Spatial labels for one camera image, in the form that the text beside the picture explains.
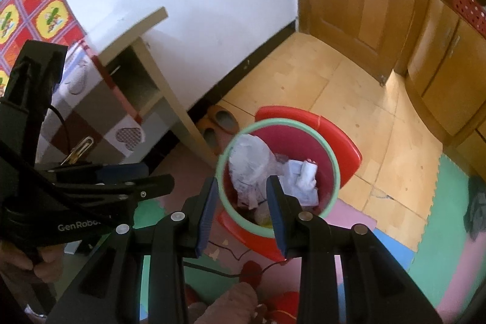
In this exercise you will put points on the clear plastic bag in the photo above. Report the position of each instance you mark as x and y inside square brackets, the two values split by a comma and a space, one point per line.
[248, 160]

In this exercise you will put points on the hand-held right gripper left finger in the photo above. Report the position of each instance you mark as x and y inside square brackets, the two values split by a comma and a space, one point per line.
[208, 217]

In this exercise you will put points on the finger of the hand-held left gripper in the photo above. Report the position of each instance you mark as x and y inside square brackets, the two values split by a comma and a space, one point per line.
[148, 187]
[121, 172]

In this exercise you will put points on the white box with blue trim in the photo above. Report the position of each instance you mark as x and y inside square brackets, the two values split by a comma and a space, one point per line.
[305, 176]

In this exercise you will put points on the person's leg beige trousers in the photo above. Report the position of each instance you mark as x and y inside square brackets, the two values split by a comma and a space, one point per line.
[227, 305]

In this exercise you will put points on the red yellow printed wall cloth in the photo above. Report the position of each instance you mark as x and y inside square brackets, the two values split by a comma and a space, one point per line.
[49, 16]

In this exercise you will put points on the metal spring clip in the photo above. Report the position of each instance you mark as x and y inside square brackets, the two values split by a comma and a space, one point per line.
[81, 149]

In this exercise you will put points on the coloured foam floor mat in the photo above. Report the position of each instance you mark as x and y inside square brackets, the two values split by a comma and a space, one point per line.
[425, 217]

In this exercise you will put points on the red bin with green rim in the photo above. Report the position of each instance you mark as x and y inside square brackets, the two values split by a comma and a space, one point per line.
[288, 141]

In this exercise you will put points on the person's left hand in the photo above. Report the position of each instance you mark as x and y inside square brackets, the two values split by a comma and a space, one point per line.
[47, 263]

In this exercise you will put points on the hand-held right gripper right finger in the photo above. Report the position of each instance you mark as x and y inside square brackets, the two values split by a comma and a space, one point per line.
[276, 221]

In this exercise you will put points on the wooden cabinet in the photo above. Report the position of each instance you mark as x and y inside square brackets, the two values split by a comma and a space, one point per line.
[444, 62]

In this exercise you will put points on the red basket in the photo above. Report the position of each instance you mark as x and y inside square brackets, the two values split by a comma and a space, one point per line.
[469, 11]

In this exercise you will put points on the wooden door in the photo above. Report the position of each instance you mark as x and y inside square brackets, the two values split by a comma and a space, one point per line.
[360, 5]

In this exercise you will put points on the brown slipper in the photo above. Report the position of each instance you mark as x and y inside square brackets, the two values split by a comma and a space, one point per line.
[224, 119]
[209, 136]

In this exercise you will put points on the red plastic stool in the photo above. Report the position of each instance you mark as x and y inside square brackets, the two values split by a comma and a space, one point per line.
[341, 149]

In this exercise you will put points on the white table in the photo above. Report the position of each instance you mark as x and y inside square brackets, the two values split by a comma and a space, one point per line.
[167, 100]

